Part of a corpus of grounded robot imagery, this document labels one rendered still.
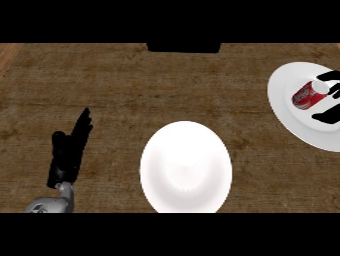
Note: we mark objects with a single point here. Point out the black appliance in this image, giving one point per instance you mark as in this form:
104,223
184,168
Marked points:
184,47

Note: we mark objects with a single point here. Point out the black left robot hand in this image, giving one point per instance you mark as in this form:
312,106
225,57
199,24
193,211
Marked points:
70,153

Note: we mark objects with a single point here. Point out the red can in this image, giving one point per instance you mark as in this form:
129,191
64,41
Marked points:
307,95

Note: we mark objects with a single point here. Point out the white round plate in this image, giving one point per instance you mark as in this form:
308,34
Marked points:
185,166
315,110

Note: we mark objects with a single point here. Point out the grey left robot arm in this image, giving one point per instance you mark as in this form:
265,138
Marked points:
55,203

